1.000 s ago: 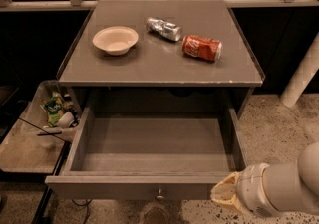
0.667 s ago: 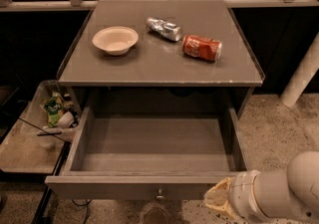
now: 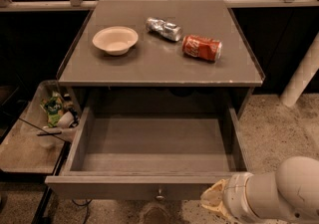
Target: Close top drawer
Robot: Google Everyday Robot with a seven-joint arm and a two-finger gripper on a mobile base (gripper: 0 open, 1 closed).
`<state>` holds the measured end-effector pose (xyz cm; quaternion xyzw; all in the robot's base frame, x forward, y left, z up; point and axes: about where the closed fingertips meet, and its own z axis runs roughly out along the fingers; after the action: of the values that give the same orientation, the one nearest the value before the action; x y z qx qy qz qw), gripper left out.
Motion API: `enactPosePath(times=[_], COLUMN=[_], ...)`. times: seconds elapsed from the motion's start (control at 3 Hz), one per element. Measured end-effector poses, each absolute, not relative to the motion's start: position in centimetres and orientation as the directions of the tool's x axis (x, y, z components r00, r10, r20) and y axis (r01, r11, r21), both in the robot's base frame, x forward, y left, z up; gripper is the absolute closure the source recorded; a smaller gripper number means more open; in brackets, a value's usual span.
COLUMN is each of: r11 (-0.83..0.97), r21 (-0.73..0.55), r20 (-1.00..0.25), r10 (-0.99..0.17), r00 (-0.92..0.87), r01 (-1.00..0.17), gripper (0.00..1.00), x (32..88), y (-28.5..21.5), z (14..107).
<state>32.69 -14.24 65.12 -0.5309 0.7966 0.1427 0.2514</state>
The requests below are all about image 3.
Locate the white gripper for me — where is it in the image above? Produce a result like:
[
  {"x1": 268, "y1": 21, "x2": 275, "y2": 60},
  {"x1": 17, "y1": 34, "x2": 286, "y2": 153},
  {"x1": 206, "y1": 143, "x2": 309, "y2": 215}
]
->
[{"x1": 200, "y1": 172, "x2": 261, "y2": 224}]

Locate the grey top drawer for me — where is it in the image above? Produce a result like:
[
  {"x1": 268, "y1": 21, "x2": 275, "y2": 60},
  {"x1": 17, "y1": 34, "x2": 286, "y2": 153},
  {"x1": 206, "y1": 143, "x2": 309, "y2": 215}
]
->
[{"x1": 46, "y1": 108, "x2": 252, "y2": 200}]

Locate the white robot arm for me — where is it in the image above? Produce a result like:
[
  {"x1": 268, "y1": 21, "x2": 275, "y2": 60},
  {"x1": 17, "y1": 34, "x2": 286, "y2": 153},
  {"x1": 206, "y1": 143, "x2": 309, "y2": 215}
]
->
[{"x1": 200, "y1": 39, "x2": 319, "y2": 224}]

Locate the grey drawer cabinet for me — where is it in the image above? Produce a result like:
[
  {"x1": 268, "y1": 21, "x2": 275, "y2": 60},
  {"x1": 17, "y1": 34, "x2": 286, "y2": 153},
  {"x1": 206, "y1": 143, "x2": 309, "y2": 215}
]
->
[{"x1": 58, "y1": 0, "x2": 264, "y2": 112}]

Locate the red cola can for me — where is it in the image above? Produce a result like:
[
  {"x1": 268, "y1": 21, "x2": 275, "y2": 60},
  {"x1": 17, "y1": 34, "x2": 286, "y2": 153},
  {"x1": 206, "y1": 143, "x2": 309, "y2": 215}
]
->
[{"x1": 182, "y1": 35, "x2": 222, "y2": 62}]

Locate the white cup in bin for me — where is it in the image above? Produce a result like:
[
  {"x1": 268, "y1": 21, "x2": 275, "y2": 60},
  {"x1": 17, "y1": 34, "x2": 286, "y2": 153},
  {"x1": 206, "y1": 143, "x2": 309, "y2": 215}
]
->
[{"x1": 57, "y1": 112, "x2": 74, "y2": 128}]

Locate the black stick tool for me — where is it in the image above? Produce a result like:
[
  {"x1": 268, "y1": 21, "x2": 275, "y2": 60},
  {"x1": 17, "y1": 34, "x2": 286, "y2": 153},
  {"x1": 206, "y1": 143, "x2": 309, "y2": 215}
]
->
[{"x1": 37, "y1": 131, "x2": 62, "y2": 136}]

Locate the clear plastic bin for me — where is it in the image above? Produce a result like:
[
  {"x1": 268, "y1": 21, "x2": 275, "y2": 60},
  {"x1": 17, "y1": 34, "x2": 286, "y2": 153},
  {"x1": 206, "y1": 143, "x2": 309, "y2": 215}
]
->
[{"x1": 0, "y1": 80, "x2": 81, "y2": 174}]

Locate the crushed silver can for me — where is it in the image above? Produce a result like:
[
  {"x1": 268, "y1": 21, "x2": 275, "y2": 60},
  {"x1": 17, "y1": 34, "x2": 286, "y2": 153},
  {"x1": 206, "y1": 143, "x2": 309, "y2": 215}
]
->
[{"x1": 146, "y1": 17, "x2": 182, "y2": 42}]

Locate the green snack bag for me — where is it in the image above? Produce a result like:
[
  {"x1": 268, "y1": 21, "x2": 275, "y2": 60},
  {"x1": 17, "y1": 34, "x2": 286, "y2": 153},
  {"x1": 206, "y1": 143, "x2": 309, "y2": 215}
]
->
[{"x1": 40, "y1": 92, "x2": 65, "y2": 127}]

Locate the white paper bowl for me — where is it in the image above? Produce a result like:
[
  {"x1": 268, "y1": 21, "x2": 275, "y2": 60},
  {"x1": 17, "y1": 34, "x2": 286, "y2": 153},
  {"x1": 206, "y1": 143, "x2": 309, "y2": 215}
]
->
[{"x1": 92, "y1": 26, "x2": 139, "y2": 56}]

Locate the black cable on floor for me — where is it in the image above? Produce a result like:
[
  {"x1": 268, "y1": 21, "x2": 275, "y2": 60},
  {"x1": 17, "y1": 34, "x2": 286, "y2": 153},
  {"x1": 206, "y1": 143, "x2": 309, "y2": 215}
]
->
[{"x1": 71, "y1": 199, "x2": 92, "y2": 224}]

